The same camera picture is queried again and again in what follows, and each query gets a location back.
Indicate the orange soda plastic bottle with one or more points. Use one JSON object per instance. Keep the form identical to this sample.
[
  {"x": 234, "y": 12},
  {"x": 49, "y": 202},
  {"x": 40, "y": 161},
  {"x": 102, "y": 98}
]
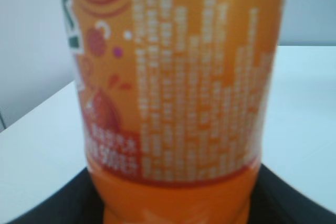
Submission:
[{"x": 173, "y": 95}]

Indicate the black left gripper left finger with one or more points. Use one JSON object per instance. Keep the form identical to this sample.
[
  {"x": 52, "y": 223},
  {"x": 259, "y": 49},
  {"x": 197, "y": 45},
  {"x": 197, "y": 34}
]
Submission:
[{"x": 77, "y": 202}]

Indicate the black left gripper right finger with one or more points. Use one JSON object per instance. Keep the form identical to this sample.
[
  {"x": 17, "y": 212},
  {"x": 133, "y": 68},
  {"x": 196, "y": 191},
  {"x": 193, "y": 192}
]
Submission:
[{"x": 273, "y": 201}]

